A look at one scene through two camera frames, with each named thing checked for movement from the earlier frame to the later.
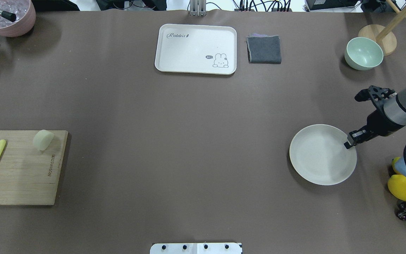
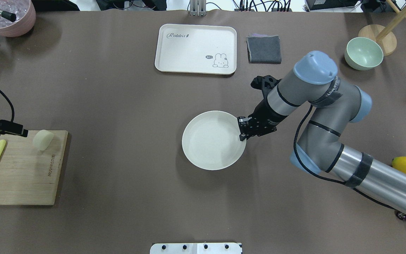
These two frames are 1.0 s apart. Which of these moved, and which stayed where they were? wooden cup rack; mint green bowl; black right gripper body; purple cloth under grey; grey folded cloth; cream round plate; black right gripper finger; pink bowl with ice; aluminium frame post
Moved: black right gripper body; cream round plate; black right gripper finger
Stayed: pink bowl with ice; aluminium frame post; wooden cup rack; purple cloth under grey; grey folded cloth; mint green bowl
